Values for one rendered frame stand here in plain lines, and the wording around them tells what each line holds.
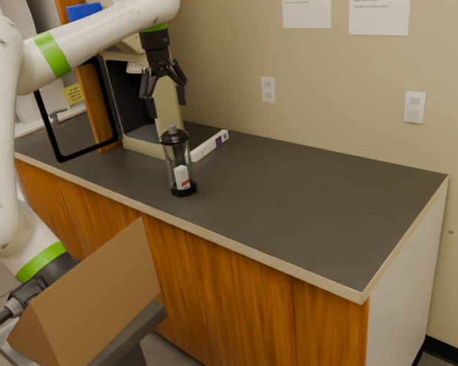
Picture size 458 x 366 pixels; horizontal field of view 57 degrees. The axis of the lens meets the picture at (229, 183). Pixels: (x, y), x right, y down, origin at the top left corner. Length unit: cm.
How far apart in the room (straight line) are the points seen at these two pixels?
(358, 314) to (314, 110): 92
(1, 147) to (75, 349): 46
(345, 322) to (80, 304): 71
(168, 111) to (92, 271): 101
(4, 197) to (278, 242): 75
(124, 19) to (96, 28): 8
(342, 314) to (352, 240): 21
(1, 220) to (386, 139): 134
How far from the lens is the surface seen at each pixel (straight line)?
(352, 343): 133
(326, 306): 129
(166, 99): 184
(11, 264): 111
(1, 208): 96
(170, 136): 150
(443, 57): 159
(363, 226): 136
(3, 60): 105
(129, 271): 107
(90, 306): 102
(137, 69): 187
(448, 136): 166
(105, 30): 123
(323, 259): 123
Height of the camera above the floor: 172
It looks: 29 degrees down
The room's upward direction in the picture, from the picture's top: 8 degrees counter-clockwise
